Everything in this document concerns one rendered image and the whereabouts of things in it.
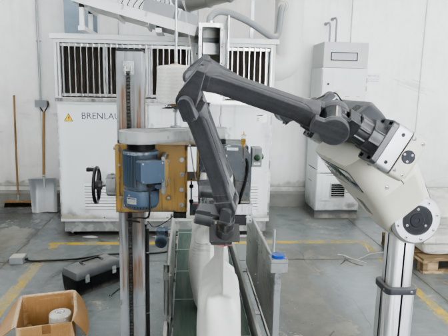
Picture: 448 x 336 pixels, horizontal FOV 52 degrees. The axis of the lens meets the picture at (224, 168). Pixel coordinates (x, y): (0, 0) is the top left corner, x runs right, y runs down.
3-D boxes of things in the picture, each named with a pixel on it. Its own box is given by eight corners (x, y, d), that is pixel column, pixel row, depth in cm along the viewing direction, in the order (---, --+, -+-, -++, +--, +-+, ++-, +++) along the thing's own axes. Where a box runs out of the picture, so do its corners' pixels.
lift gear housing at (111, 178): (117, 198, 214) (116, 175, 212) (104, 198, 214) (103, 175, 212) (120, 193, 225) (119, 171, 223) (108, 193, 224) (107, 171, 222)
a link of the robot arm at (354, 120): (367, 129, 114) (365, 118, 118) (333, 107, 113) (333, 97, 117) (343, 153, 120) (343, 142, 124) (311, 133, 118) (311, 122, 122)
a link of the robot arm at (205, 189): (230, 169, 173) (227, 166, 182) (199, 169, 172) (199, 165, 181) (229, 201, 175) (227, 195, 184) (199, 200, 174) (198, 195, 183)
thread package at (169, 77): (196, 107, 186) (197, 63, 183) (154, 106, 185) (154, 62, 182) (195, 105, 202) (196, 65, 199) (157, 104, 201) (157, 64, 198)
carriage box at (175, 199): (187, 213, 213) (187, 145, 208) (113, 213, 210) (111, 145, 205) (187, 199, 237) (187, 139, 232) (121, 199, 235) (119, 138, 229)
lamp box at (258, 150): (261, 167, 213) (262, 148, 211) (251, 167, 212) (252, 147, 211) (259, 164, 220) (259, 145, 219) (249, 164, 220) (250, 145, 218)
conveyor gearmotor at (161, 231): (172, 251, 377) (172, 233, 374) (154, 251, 376) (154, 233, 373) (173, 239, 406) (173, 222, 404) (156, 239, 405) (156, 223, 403)
